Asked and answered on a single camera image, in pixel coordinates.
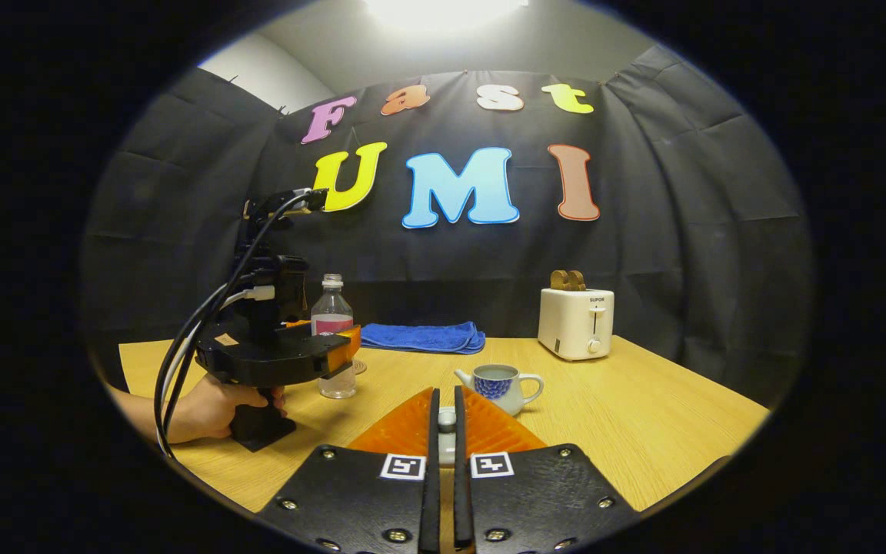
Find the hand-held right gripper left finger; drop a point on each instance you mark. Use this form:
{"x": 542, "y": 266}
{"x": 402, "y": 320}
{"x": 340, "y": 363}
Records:
{"x": 434, "y": 492}

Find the clear plastic water bottle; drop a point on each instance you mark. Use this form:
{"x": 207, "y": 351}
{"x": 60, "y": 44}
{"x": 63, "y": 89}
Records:
{"x": 333, "y": 308}

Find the round beige coaster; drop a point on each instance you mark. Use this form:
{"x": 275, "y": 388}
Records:
{"x": 360, "y": 366}

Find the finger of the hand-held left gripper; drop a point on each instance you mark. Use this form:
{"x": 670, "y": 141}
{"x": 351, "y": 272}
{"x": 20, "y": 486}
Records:
{"x": 347, "y": 346}

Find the black backdrop cloth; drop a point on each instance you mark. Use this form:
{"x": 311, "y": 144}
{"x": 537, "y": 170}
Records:
{"x": 681, "y": 231}

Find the blue folded towel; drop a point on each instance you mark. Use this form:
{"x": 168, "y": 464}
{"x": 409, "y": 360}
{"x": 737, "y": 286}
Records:
{"x": 424, "y": 337}

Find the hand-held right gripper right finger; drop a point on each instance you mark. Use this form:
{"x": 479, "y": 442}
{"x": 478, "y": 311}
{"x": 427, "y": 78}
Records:
{"x": 461, "y": 492}

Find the brown bread slices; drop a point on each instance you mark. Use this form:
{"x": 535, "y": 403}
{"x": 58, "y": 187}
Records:
{"x": 567, "y": 280}

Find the white toaster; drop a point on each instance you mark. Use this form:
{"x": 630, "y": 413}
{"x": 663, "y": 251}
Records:
{"x": 574, "y": 323}

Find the white blue-patterned teacup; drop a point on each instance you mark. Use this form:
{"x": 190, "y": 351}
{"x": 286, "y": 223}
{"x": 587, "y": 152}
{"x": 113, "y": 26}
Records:
{"x": 501, "y": 388}

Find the ceiling light panel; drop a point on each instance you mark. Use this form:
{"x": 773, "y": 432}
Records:
{"x": 443, "y": 11}

